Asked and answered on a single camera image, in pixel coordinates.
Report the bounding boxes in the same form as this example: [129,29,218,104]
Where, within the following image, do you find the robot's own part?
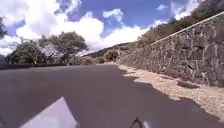
[129,117,144,128]

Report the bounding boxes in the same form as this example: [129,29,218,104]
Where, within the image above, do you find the dark stone wall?
[117,11,224,88]

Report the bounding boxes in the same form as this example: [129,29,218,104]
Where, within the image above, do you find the dry roadside bushes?
[81,49,120,66]

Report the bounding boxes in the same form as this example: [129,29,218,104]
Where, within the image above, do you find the low dark kerb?
[0,63,68,71]

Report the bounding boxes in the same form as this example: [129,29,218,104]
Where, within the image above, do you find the grey asphalt road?
[0,63,224,128]

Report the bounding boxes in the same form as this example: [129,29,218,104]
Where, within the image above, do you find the bushes on hillside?
[136,0,224,48]

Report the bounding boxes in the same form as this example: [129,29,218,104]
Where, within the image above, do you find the dry gravel verge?
[116,63,224,124]

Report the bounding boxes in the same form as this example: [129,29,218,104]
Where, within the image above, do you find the group of trees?
[4,31,90,66]

